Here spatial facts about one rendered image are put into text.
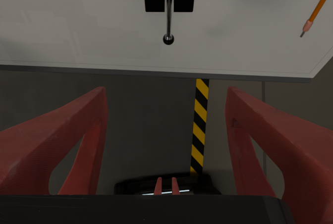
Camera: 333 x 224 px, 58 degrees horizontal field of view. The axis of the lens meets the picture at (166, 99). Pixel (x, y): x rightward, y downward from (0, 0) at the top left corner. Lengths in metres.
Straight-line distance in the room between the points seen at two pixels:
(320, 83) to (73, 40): 1.32
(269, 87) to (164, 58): 1.06
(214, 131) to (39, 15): 1.16
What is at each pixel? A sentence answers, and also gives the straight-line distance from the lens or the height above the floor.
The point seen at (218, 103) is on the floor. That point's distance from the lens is 1.44.
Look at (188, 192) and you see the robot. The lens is 1.32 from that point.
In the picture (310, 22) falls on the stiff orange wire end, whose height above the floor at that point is 1.12.
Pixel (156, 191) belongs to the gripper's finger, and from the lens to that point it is 0.27.
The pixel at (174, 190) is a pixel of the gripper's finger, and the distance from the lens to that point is 0.27.
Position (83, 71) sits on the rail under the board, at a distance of 0.52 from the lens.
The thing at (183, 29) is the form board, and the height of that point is 0.95.
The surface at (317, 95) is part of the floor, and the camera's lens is 1.61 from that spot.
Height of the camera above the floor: 1.37
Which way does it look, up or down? 78 degrees down
